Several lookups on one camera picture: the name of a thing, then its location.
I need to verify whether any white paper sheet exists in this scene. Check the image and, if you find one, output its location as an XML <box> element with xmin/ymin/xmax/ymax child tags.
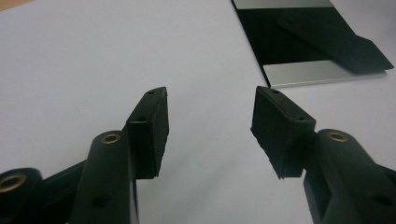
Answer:
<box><xmin>0</xmin><ymin>0</ymin><xmax>396</xmax><ymax>224</ymax></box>

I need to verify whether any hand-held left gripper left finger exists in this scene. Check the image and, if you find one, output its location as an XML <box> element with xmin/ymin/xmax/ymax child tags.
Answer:
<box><xmin>68</xmin><ymin>86</ymin><xmax>170</xmax><ymax>224</ymax></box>

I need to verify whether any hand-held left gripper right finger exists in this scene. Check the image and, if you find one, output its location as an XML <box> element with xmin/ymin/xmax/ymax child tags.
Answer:
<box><xmin>250</xmin><ymin>86</ymin><xmax>396</xmax><ymax>224</ymax></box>

